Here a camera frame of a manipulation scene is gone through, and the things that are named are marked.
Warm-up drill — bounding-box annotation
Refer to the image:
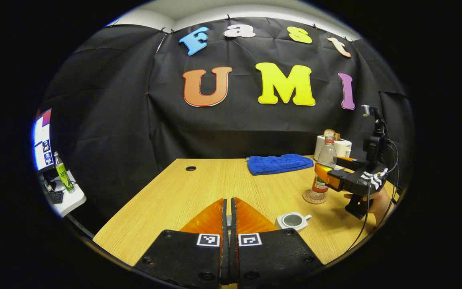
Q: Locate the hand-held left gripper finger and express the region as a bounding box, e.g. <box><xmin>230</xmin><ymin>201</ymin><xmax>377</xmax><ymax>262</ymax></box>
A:
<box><xmin>230</xmin><ymin>197</ymin><xmax>324</xmax><ymax>287</ymax></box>
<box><xmin>133</xmin><ymin>197</ymin><xmax>229</xmax><ymax>286</ymax></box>

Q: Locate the clear plastic water bottle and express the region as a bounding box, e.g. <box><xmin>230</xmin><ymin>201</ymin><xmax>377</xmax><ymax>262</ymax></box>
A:
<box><xmin>310</xmin><ymin>136</ymin><xmax>338</xmax><ymax>201</ymax></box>

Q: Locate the round brown coaster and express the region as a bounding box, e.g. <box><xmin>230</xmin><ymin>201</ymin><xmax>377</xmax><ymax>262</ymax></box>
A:
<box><xmin>302</xmin><ymin>189</ymin><xmax>328</xmax><ymax>204</ymax></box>

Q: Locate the small white teacup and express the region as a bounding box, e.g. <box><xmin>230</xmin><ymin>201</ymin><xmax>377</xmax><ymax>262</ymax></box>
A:
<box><xmin>275</xmin><ymin>212</ymin><xmax>312</xmax><ymax>232</ymax></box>

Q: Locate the green label drink bottle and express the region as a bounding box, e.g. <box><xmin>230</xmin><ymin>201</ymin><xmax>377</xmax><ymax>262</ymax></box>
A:
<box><xmin>53</xmin><ymin>151</ymin><xmax>74</xmax><ymax>192</ymax></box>

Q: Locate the white toaster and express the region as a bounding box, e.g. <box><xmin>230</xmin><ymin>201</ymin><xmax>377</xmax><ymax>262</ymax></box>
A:
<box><xmin>314</xmin><ymin>135</ymin><xmax>353</xmax><ymax>161</ymax></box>

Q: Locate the blue folded towel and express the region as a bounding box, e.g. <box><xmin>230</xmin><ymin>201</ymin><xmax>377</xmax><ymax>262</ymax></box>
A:
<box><xmin>247</xmin><ymin>154</ymin><xmax>314</xmax><ymax>176</ymax></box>

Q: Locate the white side table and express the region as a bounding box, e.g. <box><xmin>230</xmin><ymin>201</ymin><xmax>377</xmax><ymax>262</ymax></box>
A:
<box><xmin>41</xmin><ymin>171</ymin><xmax>86</xmax><ymax>217</ymax></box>

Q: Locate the black backdrop cloth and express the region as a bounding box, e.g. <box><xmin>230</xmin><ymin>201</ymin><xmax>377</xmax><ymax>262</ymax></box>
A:
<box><xmin>41</xmin><ymin>16</ymin><xmax>414</xmax><ymax>219</ymax></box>

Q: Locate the computer monitor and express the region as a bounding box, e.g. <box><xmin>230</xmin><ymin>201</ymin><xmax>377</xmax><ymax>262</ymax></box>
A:
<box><xmin>33</xmin><ymin>108</ymin><xmax>52</xmax><ymax>172</ymax></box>

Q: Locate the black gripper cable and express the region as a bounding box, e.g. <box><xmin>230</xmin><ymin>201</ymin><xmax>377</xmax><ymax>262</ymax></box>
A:
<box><xmin>347</xmin><ymin>120</ymin><xmax>401</xmax><ymax>254</ymax></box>

